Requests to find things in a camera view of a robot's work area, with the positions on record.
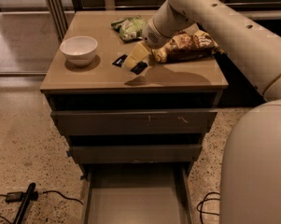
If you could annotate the middle grey drawer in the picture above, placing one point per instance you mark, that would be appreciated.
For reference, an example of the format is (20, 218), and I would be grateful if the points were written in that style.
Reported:
(135, 154)

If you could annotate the top grey drawer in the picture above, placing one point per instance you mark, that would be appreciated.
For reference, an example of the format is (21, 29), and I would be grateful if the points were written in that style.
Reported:
(134, 122)

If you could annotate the black power adapter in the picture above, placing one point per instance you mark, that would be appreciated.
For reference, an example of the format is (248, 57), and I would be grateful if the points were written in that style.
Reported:
(13, 197)

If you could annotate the black cylindrical rod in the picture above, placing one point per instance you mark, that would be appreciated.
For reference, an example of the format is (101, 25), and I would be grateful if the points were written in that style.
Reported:
(29, 195)

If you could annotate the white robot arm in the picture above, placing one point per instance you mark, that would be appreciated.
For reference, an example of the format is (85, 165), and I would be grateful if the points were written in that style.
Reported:
(250, 187)

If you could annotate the open bottom grey drawer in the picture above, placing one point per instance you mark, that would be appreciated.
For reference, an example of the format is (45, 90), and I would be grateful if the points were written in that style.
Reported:
(155, 193)

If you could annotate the dark blue rxbar wrapper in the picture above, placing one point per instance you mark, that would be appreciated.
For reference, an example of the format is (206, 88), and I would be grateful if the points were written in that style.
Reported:
(138, 69)

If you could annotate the green snack bag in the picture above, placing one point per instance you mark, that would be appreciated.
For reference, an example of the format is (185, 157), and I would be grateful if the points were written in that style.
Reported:
(129, 28)

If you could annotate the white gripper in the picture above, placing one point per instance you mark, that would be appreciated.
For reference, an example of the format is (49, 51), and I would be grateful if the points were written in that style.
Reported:
(154, 34)

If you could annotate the grey drawer cabinet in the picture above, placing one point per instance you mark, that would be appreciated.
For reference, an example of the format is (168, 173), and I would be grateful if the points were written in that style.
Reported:
(102, 86)

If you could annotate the yellow brown chip bag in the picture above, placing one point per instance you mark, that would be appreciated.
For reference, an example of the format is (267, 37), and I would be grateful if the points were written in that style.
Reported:
(186, 47)

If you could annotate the white ceramic bowl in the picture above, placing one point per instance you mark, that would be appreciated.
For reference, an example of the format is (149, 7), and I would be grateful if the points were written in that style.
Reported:
(79, 50)

